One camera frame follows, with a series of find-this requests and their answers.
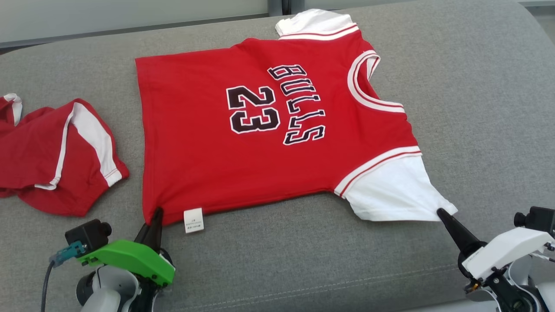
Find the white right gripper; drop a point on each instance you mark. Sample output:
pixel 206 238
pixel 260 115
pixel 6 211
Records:
pixel 507 249

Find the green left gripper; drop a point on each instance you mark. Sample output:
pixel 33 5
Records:
pixel 125 258

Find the red Bulls 23 jersey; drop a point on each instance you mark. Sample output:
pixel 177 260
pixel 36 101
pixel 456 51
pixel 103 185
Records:
pixel 208 164

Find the red shorts with white stripe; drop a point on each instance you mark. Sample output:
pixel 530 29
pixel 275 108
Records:
pixel 43 160

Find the grey fabric sofa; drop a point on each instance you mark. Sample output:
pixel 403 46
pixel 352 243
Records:
pixel 303 268

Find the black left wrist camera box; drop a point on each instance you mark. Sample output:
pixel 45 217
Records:
pixel 89 234

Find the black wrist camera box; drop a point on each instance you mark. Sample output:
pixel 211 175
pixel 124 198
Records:
pixel 89 234
pixel 537 219

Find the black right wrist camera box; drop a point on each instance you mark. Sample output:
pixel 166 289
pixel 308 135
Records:
pixel 537 219

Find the grey wall partition post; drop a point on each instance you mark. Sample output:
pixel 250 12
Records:
pixel 279 6

